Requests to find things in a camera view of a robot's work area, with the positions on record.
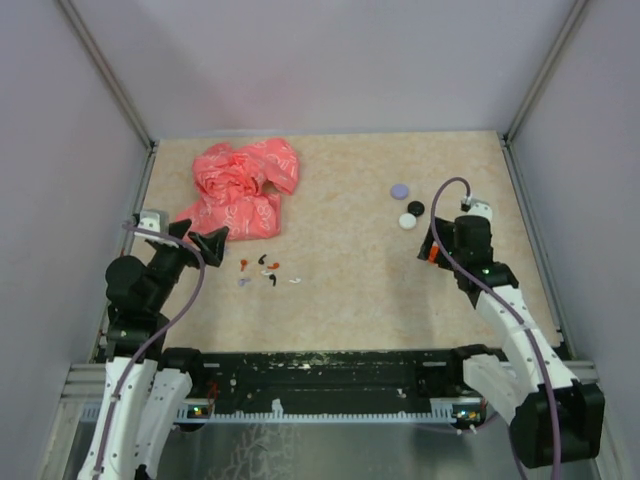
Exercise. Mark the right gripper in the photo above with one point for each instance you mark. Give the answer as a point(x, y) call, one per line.
point(444, 231)

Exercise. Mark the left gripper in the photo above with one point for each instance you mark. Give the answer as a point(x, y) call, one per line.
point(211, 244)

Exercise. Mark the orange charging case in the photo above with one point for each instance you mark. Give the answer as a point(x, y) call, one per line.
point(434, 251)

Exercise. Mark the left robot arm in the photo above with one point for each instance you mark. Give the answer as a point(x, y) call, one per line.
point(146, 383)

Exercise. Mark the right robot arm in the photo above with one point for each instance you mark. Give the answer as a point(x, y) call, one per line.
point(553, 417)

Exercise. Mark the black round charging case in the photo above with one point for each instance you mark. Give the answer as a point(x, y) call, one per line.
point(416, 208)

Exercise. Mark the white round charging case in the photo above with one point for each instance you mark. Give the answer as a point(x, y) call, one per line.
point(407, 221)

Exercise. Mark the purple round charging case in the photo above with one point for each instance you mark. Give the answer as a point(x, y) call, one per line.
point(399, 191)

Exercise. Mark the crumpled pink cloth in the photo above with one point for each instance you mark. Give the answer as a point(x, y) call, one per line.
point(241, 188)

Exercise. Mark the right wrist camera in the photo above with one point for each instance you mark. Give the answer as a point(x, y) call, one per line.
point(475, 207)

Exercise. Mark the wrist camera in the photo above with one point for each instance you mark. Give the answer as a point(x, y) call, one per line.
point(153, 220)
point(475, 207)

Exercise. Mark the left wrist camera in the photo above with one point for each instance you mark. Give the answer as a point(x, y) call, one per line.
point(153, 220)

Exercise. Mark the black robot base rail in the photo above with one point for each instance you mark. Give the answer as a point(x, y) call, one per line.
point(331, 382)

